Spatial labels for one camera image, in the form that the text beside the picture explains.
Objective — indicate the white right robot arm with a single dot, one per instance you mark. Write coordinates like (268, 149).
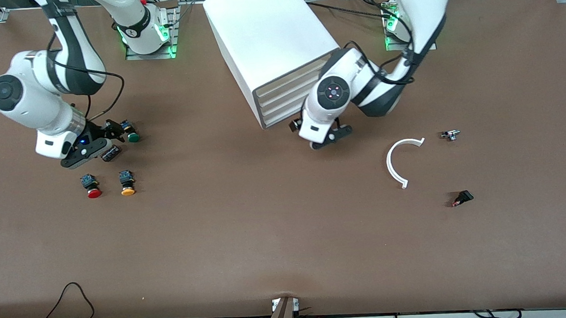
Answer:
(28, 96)

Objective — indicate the black rocker switch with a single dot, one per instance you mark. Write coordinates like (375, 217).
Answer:
(463, 197)

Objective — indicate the white drawer cabinet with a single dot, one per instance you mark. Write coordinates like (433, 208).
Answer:
(265, 27)

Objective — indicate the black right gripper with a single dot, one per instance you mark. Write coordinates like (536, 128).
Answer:
(98, 130)

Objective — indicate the white curved plastic strip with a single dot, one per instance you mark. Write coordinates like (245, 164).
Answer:
(389, 165)

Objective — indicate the small metal toggle switch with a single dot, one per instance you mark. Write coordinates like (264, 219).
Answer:
(451, 134)

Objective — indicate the black cylindrical capacitor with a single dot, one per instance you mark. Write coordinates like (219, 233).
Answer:
(113, 153)

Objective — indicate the yellow push button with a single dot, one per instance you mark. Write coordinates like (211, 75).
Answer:
(127, 184)

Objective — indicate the white drawer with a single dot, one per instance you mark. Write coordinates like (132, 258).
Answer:
(284, 105)
(283, 115)
(286, 91)
(288, 79)

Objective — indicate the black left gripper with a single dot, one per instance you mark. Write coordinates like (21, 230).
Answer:
(294, 125)

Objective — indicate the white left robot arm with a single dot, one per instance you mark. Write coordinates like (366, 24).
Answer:
(421, 3)

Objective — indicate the red push button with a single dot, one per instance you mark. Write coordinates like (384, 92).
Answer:
(93, 188)

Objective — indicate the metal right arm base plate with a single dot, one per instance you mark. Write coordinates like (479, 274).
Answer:
(168, 53)

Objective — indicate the green push button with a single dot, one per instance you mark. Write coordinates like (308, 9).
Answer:
(131, 134)

